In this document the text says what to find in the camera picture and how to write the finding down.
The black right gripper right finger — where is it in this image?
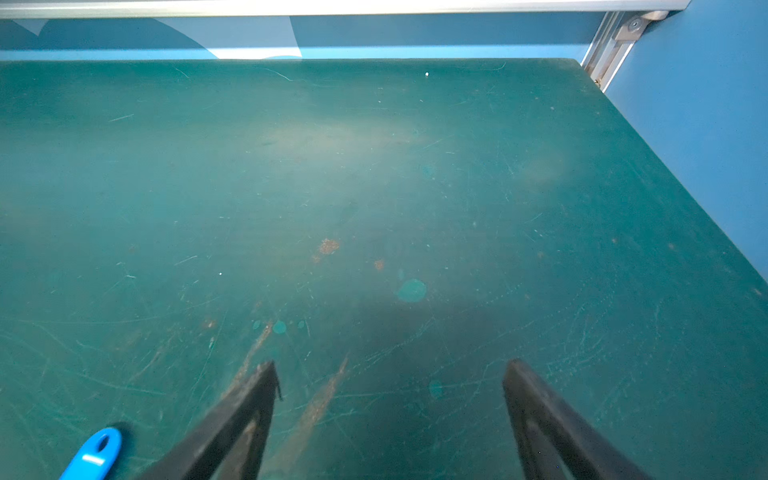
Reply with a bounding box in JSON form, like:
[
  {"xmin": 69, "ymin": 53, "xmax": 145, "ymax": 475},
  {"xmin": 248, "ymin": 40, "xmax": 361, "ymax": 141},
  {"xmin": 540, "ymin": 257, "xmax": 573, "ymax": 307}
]
[{"xmin": 502, "ymin": 359, "xmax": 649, "ymax": 480}]

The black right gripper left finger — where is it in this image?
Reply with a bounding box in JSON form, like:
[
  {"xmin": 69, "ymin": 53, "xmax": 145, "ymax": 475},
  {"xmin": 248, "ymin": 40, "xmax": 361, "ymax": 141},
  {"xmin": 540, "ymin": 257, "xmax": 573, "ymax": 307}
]
[{"xmin": 140, "ymin": 361, "xmax": 280, "ymax": 479}]

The blue key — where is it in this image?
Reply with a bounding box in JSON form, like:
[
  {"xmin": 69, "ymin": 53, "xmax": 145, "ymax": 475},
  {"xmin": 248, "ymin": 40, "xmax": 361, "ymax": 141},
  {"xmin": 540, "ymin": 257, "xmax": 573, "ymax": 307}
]
[{"xmin": 59, "ymin": 427, "xmax": 122, "ymax": 480}]

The aluminium frame right post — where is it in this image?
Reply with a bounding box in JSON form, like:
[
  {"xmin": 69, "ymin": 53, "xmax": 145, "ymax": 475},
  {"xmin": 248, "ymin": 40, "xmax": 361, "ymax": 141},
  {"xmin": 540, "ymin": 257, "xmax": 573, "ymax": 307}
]
[{"xmin": 581, "ymin": 10, "xmax": 669, "ymax": 93}]

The aluminium frame back rail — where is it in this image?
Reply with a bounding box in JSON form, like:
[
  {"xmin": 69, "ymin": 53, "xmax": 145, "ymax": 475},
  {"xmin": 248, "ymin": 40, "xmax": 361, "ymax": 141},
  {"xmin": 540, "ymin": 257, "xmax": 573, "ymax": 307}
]
[{"xmin": 1, "ymin": 0, "xmax": 689, "ymax": 20}]

